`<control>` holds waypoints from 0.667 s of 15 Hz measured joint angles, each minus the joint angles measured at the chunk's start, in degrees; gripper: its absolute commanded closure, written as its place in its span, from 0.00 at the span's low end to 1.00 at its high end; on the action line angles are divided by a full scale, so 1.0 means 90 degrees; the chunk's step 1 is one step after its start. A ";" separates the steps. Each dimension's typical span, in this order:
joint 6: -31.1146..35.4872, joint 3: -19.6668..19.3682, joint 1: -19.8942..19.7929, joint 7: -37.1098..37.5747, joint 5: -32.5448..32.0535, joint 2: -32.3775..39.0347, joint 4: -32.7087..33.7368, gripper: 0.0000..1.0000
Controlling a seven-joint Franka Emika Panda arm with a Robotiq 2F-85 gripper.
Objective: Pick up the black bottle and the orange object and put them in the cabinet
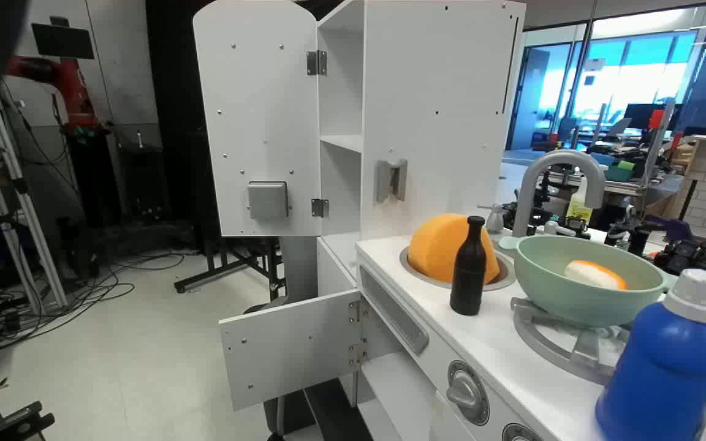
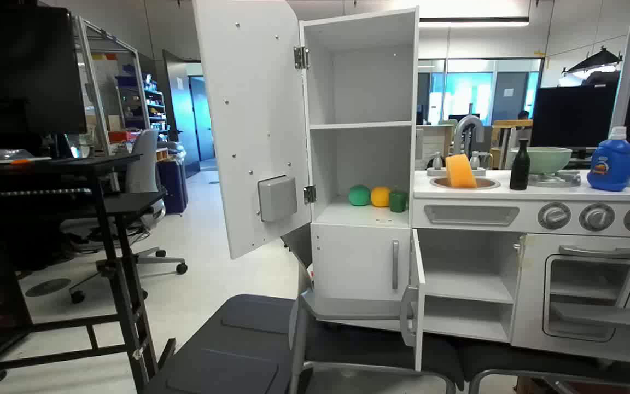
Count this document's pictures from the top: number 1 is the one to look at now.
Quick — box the orange sponge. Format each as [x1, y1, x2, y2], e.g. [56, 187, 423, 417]
[405, 211, 506, 286]

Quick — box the black bottle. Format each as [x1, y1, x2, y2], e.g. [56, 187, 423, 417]
[449, 214, 490, 319]

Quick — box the tall white cabinet door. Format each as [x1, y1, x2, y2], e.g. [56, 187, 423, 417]
[191, 0, 328, 241]

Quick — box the yellow soap bottle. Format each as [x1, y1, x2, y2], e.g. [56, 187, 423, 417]
[566, 172, 597, 233]

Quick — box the blue detergent bottle white cap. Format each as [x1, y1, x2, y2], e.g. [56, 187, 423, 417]
[594, 268, 706, 441]

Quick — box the black floor stand base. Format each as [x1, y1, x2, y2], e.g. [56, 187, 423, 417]
[172, 243, 285, 298]

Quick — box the grey tap knob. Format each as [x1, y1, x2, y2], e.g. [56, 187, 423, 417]
[483, 203, 509, 241]

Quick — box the white toy kitchen playset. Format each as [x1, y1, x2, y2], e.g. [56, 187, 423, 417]
[263, 0, 706, 441]

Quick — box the silver sink basin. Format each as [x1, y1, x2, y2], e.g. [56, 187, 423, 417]
[396, 243, 520, 293]

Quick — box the grey round oven knob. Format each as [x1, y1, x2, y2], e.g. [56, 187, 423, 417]
[445, 361, 493, 429]
[501, 419, 544, 441]

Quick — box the grey toy faucet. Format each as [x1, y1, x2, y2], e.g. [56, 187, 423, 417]
[509, 149, 610, 241]

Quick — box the green bowl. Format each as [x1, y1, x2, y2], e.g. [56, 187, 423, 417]
[509, 233, 672, 330]

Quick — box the orange white toy bread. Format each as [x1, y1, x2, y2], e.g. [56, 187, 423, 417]
[564, 257, 631, 293]

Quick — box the grey stove burner grate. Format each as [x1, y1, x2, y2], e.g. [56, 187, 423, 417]
[508, 293, 642, 388]

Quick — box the black device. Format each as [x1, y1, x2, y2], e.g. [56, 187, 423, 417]
[653, 238, 706, 277]

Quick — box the small black monitor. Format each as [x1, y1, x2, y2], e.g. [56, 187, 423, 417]
[30, 15, 99, 62]

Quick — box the grey square handle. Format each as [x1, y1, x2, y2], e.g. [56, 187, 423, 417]
[373, 157, 412, 206]
[246, 178, 292, 222]

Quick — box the grey recessed drawer handle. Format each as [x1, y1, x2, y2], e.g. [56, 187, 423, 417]
[357, 261, 434, 358]

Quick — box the black floor cable bundle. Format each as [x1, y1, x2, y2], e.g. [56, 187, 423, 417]
[0, 248, 188, 353]

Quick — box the aluminium frame stand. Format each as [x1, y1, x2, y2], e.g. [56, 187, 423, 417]
[0, 84, 72, 314]

